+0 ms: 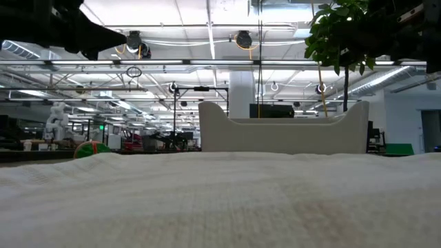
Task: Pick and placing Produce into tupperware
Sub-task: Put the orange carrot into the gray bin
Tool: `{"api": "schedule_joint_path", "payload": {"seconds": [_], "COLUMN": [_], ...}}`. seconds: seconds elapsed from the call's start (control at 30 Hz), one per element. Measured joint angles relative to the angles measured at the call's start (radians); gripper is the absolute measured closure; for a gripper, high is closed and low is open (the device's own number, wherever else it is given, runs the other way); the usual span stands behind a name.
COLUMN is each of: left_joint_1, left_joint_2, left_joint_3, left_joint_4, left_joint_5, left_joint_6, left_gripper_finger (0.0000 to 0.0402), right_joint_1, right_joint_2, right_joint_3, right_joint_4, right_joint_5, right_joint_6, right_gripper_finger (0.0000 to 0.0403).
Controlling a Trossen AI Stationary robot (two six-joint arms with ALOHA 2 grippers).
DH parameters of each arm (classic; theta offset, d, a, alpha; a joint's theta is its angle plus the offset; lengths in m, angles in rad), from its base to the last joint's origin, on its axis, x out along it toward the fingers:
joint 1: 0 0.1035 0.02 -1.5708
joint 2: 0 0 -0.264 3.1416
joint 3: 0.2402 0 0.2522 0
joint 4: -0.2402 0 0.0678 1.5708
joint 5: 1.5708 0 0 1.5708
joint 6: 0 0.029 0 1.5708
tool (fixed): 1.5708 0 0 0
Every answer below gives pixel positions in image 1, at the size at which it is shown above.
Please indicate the green leafy potted plant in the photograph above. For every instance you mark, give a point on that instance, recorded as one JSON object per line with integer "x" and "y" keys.
{"x": 327, "y": 31}

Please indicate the long ceiling light rail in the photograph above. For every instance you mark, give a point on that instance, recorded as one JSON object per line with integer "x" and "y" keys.
{"x": 151, "y": 62}

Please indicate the white robot figure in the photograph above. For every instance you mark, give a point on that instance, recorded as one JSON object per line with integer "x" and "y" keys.
{"x": 56, "y": 120}

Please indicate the black equipment stand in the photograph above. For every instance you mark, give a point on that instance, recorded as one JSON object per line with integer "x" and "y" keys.
{"x": 375, "y": 137}

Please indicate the white building column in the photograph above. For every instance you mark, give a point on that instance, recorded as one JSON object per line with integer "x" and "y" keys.
{"x": 241, "y": 96}

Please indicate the white cup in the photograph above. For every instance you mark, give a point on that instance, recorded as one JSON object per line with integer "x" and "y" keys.
{"x": 27, "y": 146}

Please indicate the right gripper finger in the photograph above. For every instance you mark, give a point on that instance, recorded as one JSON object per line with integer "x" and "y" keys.
{"x": 355, "y": 44}

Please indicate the silver ceiling air duct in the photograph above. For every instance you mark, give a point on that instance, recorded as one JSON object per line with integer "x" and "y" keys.
{"x": 379, "y": 81}

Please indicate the black metal frame rig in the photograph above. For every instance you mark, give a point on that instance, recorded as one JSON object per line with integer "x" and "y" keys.
{"x": 175, "y": 113}

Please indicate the white waffle-weave towel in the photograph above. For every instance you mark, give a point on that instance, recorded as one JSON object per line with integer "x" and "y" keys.
{"x": 220, "y": 206}

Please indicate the grey plastic tupperware container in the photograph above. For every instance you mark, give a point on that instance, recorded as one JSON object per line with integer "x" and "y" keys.
{"x": 275, "y": 137}

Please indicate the orange toy carrot green top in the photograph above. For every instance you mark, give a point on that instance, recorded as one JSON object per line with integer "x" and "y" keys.
{"x": 85, "y": 151}

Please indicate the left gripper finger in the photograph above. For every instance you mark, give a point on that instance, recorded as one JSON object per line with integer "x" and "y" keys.
{"x": 103, "y": 34}

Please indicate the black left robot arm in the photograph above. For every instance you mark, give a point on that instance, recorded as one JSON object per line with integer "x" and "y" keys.
{"x": 17, "y": 20}

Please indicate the green panel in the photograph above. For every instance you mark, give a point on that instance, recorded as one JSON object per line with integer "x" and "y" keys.
{"x": 399, "y": 149}

